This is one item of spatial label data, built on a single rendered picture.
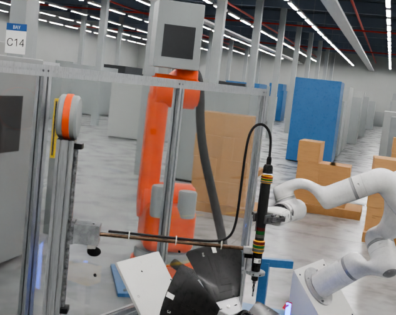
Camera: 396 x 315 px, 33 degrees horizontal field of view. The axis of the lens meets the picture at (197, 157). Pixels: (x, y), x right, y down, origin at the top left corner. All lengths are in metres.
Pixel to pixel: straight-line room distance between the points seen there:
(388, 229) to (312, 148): 8.90
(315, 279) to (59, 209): 1.29
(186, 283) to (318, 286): 0.99
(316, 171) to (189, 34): 5.91
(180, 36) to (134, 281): 4.07
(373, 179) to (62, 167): 1.14
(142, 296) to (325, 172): 9.38
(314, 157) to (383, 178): 9.14
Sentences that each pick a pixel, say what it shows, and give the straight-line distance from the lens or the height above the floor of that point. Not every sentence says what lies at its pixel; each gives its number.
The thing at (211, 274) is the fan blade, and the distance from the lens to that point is 2.50.
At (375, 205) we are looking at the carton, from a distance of 9.99.
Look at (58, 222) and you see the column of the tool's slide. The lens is 2.38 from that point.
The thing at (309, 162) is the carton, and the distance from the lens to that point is 11.71.
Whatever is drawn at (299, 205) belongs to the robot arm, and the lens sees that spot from 2.61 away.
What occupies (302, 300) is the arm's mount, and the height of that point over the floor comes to 1.13.
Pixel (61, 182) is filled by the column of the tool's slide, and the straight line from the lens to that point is 2.35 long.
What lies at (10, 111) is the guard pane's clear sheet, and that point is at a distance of 2.35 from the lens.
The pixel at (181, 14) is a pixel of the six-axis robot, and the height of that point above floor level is 2.66.
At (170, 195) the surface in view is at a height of 1.50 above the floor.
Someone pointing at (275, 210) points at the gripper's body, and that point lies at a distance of 2.46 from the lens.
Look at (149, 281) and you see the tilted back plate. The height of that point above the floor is 1.28.
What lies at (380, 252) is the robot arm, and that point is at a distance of 2.94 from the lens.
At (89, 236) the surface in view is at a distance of 2.38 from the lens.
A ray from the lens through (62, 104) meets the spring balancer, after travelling 2.30.
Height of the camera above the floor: 2.05
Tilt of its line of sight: 7 degrees down
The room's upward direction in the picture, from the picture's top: 6 degrees clockwise
